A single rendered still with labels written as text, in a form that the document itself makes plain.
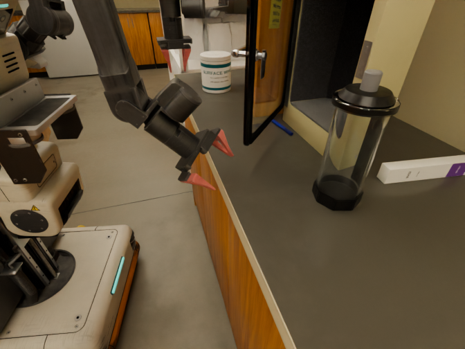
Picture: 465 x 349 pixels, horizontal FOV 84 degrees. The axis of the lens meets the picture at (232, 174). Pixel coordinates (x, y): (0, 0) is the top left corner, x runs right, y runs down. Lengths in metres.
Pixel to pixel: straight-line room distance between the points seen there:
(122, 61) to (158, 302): 1.25
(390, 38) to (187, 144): 0.45
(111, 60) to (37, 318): 1.09
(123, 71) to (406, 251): 0.59
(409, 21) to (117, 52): 0.54
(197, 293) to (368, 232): 1.11
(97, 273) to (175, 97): 1.02
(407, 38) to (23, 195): 1.04
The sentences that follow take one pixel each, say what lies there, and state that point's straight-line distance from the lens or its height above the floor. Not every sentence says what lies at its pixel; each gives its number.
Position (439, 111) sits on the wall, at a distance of 1.06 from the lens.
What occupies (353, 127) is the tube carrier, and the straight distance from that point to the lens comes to 0.49.
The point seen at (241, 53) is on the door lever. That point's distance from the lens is 0.62.
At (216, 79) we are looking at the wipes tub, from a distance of 1.16.
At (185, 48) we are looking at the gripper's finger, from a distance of 0.89.
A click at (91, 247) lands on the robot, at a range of 1.49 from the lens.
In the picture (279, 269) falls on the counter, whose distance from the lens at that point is 0.47.
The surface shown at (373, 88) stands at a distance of 0.50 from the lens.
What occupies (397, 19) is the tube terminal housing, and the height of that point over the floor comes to 1.27.
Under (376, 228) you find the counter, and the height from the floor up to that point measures 0.94.
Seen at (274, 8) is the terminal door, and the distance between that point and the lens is 0.69.
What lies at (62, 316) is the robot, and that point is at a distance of 1.33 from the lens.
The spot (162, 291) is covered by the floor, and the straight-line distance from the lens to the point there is 1.56.
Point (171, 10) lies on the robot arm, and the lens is 0.88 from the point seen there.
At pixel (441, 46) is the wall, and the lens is 1.07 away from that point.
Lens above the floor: 1.32
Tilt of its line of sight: 36 degrees down
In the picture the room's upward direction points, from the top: straight up
